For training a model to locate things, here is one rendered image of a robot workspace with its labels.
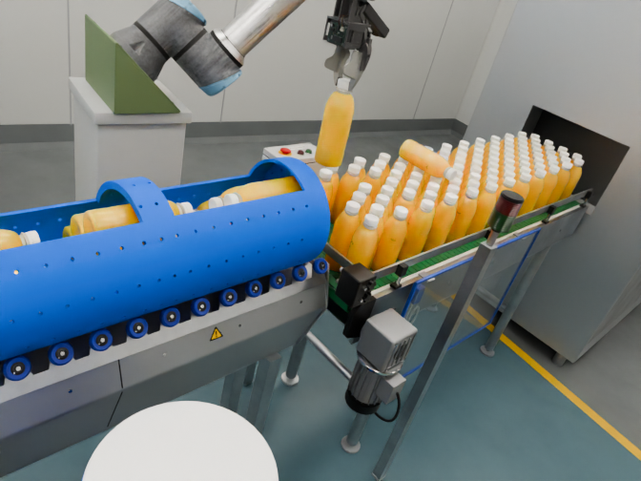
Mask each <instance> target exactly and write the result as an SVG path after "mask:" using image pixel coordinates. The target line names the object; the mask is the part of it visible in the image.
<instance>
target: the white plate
mask: <svg viewBox="0 0 641 481"><path fill-rule="evenodd" d="M82 481H279V477H278V470H277V466H276V462H275V459H274V456H273V453H272V452H271V450H270V448H269V446H268V445H267V443H266V441H265V440H264V438H263V437H262V436H261V434H260V433H259V432H258V431H257V430H256V429H255V428H254V427H253V426H252V425H251V424H250V423H249V422H248V421H246V420H245V419H244V418H242V417H241V416H239V415H237V414H236V413H234V412H232V411H231V410H229V409H227V408H223V407H219V406H216V405H213V404H208V403H202V402H194V401H180V402H171V403H165V404H161V405H157V406H154V407H151V408H146V409H144V410H141V411H140V412H138V413H136V414H134V415H132V416H131V417H129V418H128V419H126V420H124V421H123V422H122V423H120V424H119V425H118V426H116V427H115V428H114V429H113V430H112V431H111V432H110V433H109V434H108V435H107V436H106V437H105V438H104V439H103V440H102V441H101V443H100V444H99V445H98V447H97V448H96V450H95V451H94V453H93V455H92V457H91V459H90V461H89V463H88V466H87V468H86V469H85V473H84V476H83V480H82Z"/></svg>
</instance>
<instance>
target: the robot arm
mask: <svg viewBox="0 0 641 481"><path fill-rule="evenodd" d="M304 1H306V0H254V1H253V2H252V3H251V4H249V5H248V6H247V7H246V8H245V9H244V10H243V11H242V12H241V13H240V14H239V15H238V16H237V17H235V18H234V19H233V20H232V21H231V22H230V23H229V24H228V25H227V26H226V27H225V28H224V29H223V30H217V29H213V30H212V31H211V32H207V31H206V29H205V28H204V26H206V24H207V21H206V19H205V17H204V16H203V14H202V13H201V12H200V11H199V9H198V8H197V7H196V6H195V5H194V4H193V3H192V2H191V1H190V0H158V1H156V2H155V3H154V4H153V5H152V6H151V7H150V8H149V9H148V10H147V11H146V12H145V13H143V14H142V15H141V16H140V17H139V18H138V19H137V20H136V21H135V22H134V23H133V24H132V25H131V26H130V27H127V28H124V29H122V30H119V31H115V32H113V33H112V34H111V35H110V37H112V38H113V39H114V40H115V41H116V42H117V43H118V44H119V45H121V46H122V49H123V50H124V51H125V52H126V53H127V54H128V55H129V56H130V57H131V58H132V59H133V60H134V62H135V63H136V64H137V65H138V66H139V67H140V68H141V69H142V70H143V71H144V72H145V73H146V74H147V75H148V76H149V77H150V78H151V79H152V80H153V81H154V82H155V81H156V80H157V78H158V76H159V74H160V72H161V70H162V68H163V66H164V64H165V62H166V61H168V60H169V59H170V58H171V57H172V58H173V59H174V61H175V62H176V63H177V64H178V66H179V67H180V68H181V69H182V70H183V71H184V72H185V73H186V74H188V76H189V77H190V78H191V79H192V80H193V81H194V82H195V83H196V84H197V85H198V87H199V88H200V89H201V90H202V91H203V92H204V93H206V94H207V95H209V96H214V95H216V94H219V93H220V92H222V91H223V90H224V89H226V88H227V87H229V86H230V85H231V84H232V83H234V82H235V81H236V80H237V79H238V78H239V77H240V76H241V75H242V71H241V69H240V68H241V67H242V66H243V65H244V57H245V55H246V54H247V53H248V52H249V51H251V50H252V49H253V48H254V47H255V46H256V45H257V44H258V43H259V42H260V41H261V40H262V39H264V38H265V37H266V36H267V35H268V34H269V33H270V32H271V31H273V30H274V29H275V28H276V27H277V26H278V25H279V24H280V23H281V22H282V21H283V20H285V19H286V18H287V17H288V16H289V15H290V14H291V13H292V12H293V11H294V10H296V9H297V8H298V7H299V6H300V5H301V4H302V3H303V2H304ZM328 23H330V27H329V32H328V35H326V30H327V25H328ZM388 33H389V28H388V27H387V26H386V25H385V23H384V22H383V21H382V19H381V18H380V17H379V15H378V14H377V13H376V11H375V10H374V9H373V7H372V6H371V5H370V3H369V2H367V0H336V5H335V9H334V14H333V16H329V15H327V19H326V24H325V29H324V34H323V39H322V40H326V41H327V42H328V43H331V44H334V45H337V48H336V49H335V52H334V54H333V55H332V56H330V57H328V58H327V59H326V60H325V62H324V67H325V68H327V69H329V70H331V71H333V72H334V84H335V86H337V85H338V79H339V78H342V74H343V75H345V76H347V77H349V78H351V79H350V82H349V87H348V92H351V91H352V90H353V89H354V87H355V86H356V85H357V83H358V82H359V80H360V78H361V76H362V73H363V72H364V71H365V68H366V66H367V64H368V61H369V59H370V56H371V51H372V40H373V39H371V34H372V35H374V36H379V37H381V38H386V36H387V35H388ZM355 49H356V51H353V52H352V54H351V59H350V62H349V63H347V64H346V65H345V63H346V61H347V59H348V58H349V56H350V51H349V50H355Z"/></svg>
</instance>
